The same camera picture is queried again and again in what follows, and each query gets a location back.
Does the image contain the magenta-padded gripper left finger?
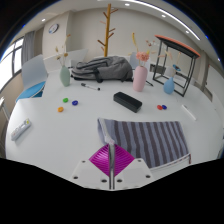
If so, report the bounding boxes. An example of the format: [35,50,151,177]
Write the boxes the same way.
[70,143,112,191]

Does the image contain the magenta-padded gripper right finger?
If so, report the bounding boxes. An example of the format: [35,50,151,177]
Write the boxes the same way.
[111,143,155,191]

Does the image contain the grey striped towel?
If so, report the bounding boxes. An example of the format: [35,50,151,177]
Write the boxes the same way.
[96,117,193,169]

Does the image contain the black rectangular case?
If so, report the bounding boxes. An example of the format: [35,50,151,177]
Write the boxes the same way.
[112,91,143,114]

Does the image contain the black marker pen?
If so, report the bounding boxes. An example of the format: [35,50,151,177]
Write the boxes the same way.
[80,82,101,92]

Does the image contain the pink vase with flowers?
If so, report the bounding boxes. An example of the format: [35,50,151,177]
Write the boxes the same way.
[129,32,158,93]

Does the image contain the white flat bar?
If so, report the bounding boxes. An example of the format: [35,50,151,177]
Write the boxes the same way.
[180,104,198,121]

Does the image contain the white remote control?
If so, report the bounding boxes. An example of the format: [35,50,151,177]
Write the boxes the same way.
[10,118,33,141]

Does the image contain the blue vase with dried flowers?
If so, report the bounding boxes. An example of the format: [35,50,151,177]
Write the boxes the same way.
[161,49,184,95]

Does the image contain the green vase with dried flowers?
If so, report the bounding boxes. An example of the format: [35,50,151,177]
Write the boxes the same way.
[54,33,73,88]

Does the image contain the grey backpack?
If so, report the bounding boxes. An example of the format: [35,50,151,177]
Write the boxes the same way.
[71,55,134,83]

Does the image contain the white chair with blue seat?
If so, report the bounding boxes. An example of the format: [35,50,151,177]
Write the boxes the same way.
[14,54,49,103]

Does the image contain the wooden coat tree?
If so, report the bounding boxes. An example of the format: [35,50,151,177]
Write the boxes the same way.
[97,3,119,58]

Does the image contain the grey curtain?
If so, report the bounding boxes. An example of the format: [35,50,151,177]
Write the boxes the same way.
[21,30,36,66]

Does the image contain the window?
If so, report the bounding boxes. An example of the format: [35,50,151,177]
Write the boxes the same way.
[0,37,25,91]

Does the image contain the ceiling lights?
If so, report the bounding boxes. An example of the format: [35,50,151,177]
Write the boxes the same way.
[41,0,201,41]

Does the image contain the black frame stand orange top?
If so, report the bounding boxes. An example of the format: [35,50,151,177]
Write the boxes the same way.
[152,34,201,98]

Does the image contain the round wall clock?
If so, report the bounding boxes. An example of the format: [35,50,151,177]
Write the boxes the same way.
[48,23,60,35]

